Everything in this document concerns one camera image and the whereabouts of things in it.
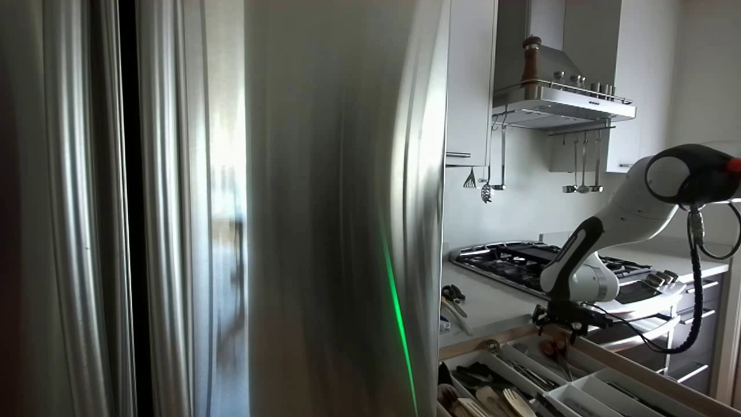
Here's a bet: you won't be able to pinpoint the stainless steel range hood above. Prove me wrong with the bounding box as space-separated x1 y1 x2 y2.
491 0 640 133

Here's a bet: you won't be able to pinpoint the black and red scissors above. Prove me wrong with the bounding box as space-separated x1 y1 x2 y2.
539 326 576 362

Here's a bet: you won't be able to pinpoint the white upper cabinet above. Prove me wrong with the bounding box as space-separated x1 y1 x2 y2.
444 0 501 170
605 0 680 176

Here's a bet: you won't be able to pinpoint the wooden drawer with dark front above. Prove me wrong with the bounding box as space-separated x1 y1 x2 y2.
438 320 741 417

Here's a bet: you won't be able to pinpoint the hanging metal utensil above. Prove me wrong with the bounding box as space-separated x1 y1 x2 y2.
564 130 579 195
591 130 607 195
576 130 594 195

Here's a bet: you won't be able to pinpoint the stainless steel refrigerator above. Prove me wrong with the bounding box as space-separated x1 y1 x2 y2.
0 0 451 417

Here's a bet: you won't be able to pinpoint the wooden slotted spatula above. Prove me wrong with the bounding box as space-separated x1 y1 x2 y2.
472 383 511 417

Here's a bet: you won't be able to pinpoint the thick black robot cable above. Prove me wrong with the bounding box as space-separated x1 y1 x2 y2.
594 203 741 357

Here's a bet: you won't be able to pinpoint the brown wooden pepper mill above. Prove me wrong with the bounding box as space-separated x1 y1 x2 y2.
520 35 545 88

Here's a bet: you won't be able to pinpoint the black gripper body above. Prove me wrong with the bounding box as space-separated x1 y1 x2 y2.
530 296 594 335

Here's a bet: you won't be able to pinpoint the wooden spoon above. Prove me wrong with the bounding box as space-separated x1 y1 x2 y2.
501 384 539 417

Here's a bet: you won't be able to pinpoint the stainless steel gas range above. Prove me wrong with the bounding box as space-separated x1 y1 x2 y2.
449 239 731 389

